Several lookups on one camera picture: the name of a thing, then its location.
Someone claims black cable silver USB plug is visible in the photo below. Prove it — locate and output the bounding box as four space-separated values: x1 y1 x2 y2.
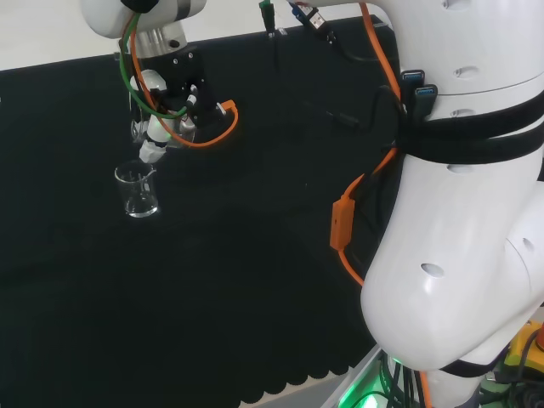
287 0 383 63

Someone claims orange cable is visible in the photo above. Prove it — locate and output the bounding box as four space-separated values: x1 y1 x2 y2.
129 0 434 408

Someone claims pale bench frame rail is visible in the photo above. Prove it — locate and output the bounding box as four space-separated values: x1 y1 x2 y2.
326 343 383 408

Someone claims clear glass beaker with spout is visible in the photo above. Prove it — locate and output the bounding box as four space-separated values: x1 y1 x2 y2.
113 160 161 219

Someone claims black bench cloth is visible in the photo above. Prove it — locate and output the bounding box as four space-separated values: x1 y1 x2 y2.
0 14 405 407

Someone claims small clear glass beaker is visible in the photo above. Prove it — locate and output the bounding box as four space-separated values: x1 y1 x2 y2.
129 95 199 150

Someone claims yellow stop button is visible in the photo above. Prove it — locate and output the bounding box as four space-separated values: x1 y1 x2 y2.
503 320 544 383

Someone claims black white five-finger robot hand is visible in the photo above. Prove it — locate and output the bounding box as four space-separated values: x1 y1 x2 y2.
128 44 225 167

